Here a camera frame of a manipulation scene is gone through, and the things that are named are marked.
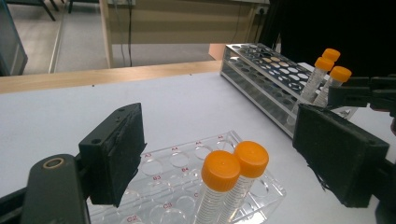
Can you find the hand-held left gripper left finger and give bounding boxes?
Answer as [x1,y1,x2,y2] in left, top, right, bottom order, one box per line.
[78,102,148,208]

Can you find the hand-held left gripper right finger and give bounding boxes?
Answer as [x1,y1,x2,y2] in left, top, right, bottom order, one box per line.
[292,103,390,208]

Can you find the clear plastic tube rack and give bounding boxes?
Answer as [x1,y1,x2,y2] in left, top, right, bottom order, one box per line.
[87,130,288,224]

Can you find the metal tube rack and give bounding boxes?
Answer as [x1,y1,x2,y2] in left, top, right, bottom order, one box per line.
[219,42,360,140]

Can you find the beige desk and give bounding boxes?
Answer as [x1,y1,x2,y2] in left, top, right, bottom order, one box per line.
[99,0,269,70]

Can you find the dark cabinet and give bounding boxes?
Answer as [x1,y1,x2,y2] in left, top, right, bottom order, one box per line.
[0,0,29,77]

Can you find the black chair legs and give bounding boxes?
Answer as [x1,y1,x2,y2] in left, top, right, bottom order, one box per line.
[5,0,105,22]

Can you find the black hanging cable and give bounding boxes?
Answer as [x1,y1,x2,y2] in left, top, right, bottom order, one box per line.
[126,0,134,68]

